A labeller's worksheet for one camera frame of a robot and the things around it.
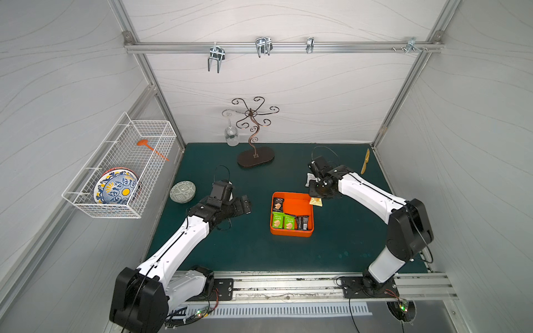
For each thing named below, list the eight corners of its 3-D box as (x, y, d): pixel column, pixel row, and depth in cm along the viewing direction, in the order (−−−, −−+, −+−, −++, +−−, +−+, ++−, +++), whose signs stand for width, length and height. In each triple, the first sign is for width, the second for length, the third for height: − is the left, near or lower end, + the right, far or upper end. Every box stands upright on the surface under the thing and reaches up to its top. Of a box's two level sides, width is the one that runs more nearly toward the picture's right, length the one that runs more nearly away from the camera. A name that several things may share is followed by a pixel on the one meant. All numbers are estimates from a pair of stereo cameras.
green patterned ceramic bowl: (172, 207, 100) (165, 199, 94) (178, 189, 107) (173, 180, 101) (196, 208, 100) (191, 199, 94) (201, 189, 107) (197, 180, 101)
